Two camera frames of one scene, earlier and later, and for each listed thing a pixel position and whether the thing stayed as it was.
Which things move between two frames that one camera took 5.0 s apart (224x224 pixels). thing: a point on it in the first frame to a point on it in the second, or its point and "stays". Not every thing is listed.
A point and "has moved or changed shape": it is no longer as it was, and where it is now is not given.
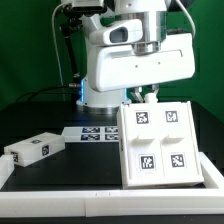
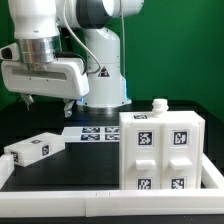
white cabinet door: [179, 146] has moved or changed shape
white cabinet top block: [34, 149] stays
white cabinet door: [140, 127] has moved or changed shape
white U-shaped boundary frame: [205, 199] stays
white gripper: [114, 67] to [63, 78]
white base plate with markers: [91, 134] stays
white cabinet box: [158, 145] has moved or changed shape
